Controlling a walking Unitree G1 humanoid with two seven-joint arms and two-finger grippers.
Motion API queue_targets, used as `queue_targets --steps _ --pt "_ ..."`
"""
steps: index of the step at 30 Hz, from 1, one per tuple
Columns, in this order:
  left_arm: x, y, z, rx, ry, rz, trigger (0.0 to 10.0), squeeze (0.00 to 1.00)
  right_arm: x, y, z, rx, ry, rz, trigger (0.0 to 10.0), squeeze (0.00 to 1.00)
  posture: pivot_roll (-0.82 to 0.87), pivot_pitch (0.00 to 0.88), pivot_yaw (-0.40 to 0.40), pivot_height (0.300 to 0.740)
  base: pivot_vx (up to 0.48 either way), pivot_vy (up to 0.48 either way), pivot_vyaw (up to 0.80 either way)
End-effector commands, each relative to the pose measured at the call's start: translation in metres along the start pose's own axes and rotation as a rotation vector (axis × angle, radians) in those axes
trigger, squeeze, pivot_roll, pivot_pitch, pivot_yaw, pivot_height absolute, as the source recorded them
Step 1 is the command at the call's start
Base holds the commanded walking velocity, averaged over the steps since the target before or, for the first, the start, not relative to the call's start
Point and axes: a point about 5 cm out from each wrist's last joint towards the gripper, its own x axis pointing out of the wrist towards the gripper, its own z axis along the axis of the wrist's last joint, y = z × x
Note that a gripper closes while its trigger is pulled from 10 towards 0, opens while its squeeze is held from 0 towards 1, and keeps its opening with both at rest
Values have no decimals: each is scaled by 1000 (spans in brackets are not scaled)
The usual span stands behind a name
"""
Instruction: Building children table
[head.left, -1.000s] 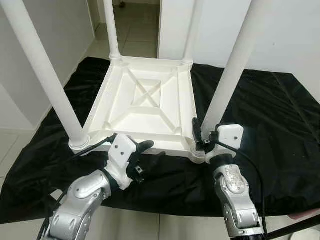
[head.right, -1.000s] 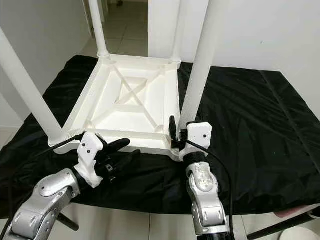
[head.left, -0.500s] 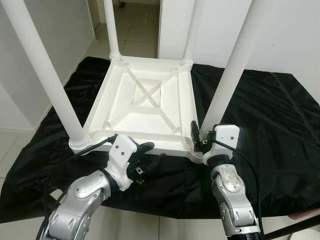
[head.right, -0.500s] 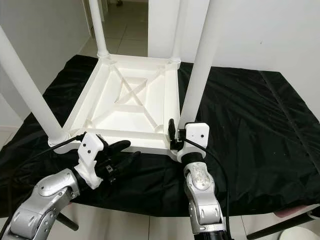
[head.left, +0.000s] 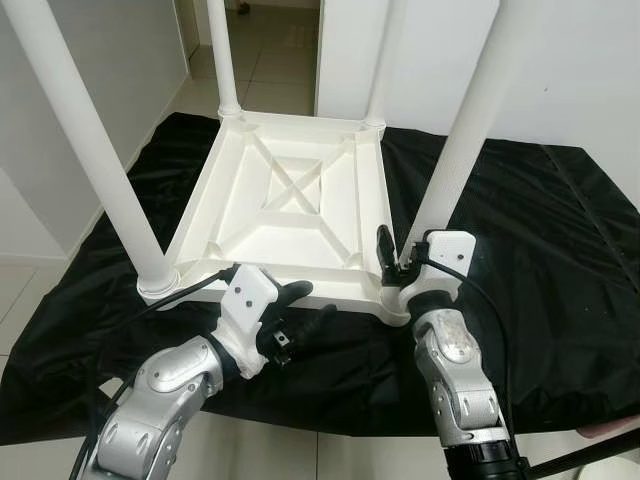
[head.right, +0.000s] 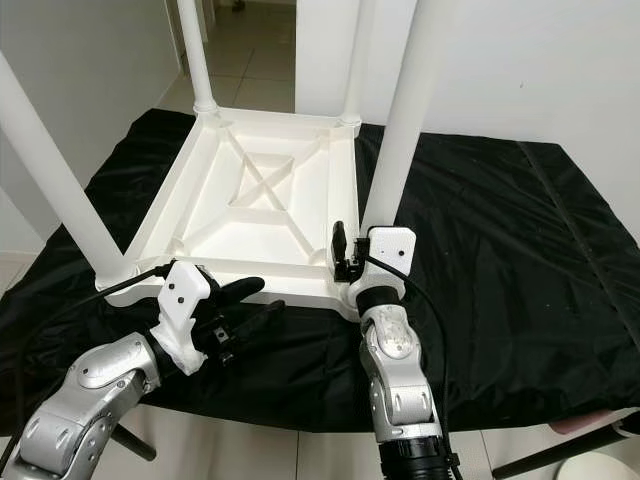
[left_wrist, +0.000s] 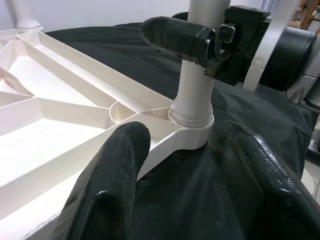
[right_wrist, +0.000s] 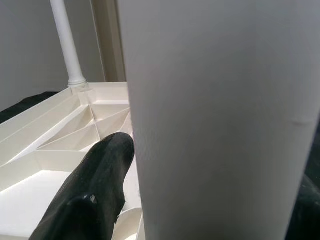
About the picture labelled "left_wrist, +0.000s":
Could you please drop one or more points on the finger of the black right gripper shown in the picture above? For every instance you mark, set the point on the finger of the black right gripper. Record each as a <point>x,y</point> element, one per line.
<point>180,16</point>
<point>175,37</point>

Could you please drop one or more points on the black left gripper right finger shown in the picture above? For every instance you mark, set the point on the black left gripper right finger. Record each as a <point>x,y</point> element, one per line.
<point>262,185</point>

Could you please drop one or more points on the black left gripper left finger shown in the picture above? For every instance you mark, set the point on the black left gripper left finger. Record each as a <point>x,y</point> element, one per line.
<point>107,190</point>

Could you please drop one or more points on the white plastic table leg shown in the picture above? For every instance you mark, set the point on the white plastic table leg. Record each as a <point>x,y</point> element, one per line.
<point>26,15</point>
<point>197,85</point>

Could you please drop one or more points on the white plastic table top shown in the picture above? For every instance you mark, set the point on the white plastic table top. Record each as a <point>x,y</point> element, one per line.
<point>50,140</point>

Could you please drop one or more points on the black cloth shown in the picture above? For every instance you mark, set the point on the black cloth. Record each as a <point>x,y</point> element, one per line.
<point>140,57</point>

